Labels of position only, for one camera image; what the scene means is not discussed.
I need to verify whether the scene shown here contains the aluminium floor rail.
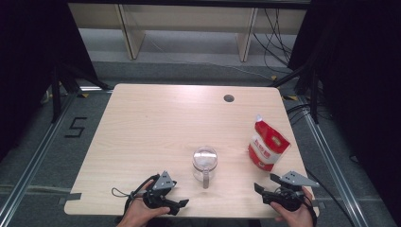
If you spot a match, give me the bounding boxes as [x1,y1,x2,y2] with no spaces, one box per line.
[297,96,371,227]
[0,92,79,223]

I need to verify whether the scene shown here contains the clear plastic jar with lid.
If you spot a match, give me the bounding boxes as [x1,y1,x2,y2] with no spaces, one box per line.
[192,145,219,190]

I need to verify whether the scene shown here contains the red and white sugar bag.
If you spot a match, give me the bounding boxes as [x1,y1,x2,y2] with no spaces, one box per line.
[247,113,291,173]

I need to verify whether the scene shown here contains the black coiled floor cables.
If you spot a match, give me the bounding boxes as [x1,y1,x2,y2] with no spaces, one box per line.
[286,103,317,126]

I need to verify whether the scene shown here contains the black floor cable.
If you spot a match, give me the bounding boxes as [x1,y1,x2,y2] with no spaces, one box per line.
[310,176,357,227]

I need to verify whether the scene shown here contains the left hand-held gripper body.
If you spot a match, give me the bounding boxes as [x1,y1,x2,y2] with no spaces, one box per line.
[142,170,178,212]

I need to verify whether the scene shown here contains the beige wooden shelf unit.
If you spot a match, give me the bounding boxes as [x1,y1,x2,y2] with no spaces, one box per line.
[67,3,308,62]

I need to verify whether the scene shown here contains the bundle of hanging black cables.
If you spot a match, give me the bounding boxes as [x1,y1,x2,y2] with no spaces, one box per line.
[252,8,295,76]

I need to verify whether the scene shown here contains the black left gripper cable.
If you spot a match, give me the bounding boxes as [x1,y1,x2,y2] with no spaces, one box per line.
[123,173,160,223]

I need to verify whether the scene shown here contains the person's right hand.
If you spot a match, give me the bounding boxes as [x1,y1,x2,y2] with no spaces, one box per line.
[270,186,315,227]

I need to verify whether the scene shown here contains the black metal stand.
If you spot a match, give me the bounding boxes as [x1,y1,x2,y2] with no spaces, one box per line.
[268,64,320,125]
[49,61,112,125]

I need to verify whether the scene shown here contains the black curtain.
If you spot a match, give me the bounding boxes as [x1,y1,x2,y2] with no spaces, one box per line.
[0,0,99,160]
[287,0,401,220]

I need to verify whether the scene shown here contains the thin grey cord loop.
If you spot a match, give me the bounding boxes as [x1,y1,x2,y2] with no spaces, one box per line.
[111,186,131,200]

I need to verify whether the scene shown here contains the person's left hand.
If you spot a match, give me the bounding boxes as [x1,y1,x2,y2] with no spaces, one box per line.
[116,181,171,227]

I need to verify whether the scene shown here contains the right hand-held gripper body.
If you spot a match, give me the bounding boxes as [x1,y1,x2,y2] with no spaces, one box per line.
[262,170,320,212]

